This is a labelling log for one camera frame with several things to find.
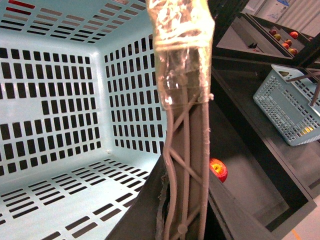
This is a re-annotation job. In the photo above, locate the grey basket handle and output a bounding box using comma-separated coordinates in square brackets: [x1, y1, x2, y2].
[146, 0, 215, 240]

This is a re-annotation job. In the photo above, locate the red apple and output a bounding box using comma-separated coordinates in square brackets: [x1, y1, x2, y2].
[209, 158, 228, 183]

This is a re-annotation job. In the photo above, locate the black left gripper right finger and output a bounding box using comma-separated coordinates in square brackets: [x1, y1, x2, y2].
[207, 173, 275, 240]

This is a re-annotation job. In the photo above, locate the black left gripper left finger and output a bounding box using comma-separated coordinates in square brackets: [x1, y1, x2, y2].
[106, 155, 170, 240]

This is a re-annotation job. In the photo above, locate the light blue shopping basket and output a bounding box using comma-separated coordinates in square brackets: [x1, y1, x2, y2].
[0, 0, 166, 240]

